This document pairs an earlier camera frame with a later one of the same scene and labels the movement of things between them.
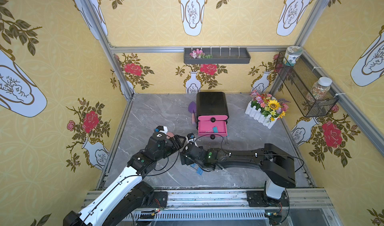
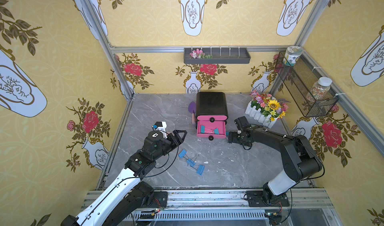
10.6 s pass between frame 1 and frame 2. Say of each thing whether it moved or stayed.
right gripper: moved
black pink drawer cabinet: stayed
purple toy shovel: stayed
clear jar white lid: stayed
